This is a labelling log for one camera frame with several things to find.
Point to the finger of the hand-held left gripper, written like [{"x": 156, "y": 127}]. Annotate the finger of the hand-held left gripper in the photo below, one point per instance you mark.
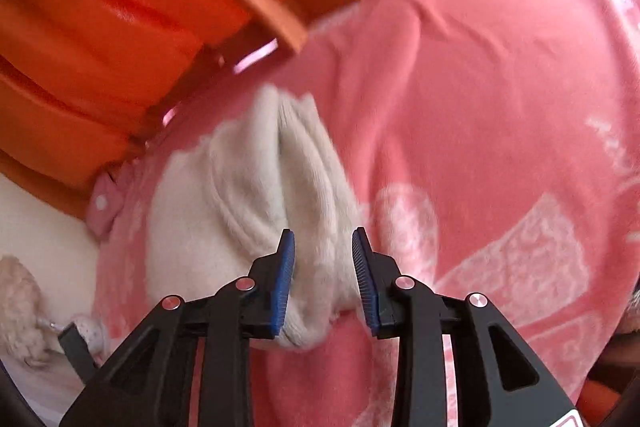
[{"x": 77, "y": 352}]

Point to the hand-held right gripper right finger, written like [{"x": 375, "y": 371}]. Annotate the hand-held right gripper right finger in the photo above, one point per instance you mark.
[{"x": 364, "y": 289}]

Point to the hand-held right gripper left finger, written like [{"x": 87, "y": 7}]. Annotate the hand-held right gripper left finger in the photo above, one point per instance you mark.
[{"x": 283, "y": 289}]

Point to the pink sweater with black hearts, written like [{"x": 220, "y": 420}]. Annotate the pink sweater with black hearts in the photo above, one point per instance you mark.
[{"x": 260, "y": 207}]

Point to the white perforated lamp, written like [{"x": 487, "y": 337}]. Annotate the white perforated lamp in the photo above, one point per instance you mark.
[{"x": 90, "y": 329}]

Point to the white fluffy toy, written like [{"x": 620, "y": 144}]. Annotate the white fluffy toy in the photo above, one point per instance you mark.
[{"x": 20, "y": 307}]

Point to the pink cloth with white button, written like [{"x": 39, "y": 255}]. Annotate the pink cloth with white button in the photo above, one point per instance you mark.
[{"x": 102, "y": 207}]

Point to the pink blanket with white bows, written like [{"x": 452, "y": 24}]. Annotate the pink blanket with white bows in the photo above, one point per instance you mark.
[{"x": 490, "y": 117}]

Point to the orange curtain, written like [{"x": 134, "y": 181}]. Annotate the orange curtain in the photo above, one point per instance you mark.
[{"x": 115, "y": 37}]

